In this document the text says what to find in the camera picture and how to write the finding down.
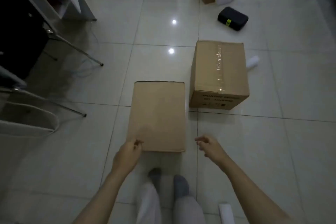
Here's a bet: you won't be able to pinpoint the person's left hand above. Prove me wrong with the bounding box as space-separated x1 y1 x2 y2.
112 138 145 176

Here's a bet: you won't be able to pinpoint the person's right hand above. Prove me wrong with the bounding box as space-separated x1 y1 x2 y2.
195 135 232 167

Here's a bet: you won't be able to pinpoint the plain brown cardboard box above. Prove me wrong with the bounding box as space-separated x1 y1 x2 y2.
128 81 186 153

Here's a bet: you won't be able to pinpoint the white capped bottle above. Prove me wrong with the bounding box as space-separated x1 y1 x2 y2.
218 203 236 224

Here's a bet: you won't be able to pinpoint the taped printed cardboard box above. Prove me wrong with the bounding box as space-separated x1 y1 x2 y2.
189 40 250 111

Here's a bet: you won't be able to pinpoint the black zip case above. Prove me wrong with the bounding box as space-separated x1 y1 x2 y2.
217 6 249 32

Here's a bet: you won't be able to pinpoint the person's left forearm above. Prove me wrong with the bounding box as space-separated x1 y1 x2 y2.
71 167 133 224

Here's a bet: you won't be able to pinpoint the person's right forearm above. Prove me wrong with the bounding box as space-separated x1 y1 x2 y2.
222 155 299 224

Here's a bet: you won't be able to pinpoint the person's left grey sock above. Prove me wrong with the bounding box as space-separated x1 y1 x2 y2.
147 167 162 193

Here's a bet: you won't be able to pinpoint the person's grey sock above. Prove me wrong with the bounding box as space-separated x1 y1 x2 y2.
147 167 162 193
173 175 190 198

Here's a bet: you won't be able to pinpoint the person's right grey sock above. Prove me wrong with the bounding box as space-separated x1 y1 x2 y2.
173 175 190 198

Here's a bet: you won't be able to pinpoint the person's light trousers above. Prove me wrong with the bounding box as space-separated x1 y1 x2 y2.
135 181 206 224

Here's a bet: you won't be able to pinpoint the white chair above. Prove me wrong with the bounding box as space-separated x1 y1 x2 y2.
0 65 87 138

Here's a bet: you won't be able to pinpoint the black chair metal legs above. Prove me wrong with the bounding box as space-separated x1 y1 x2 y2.
0 0 104 81

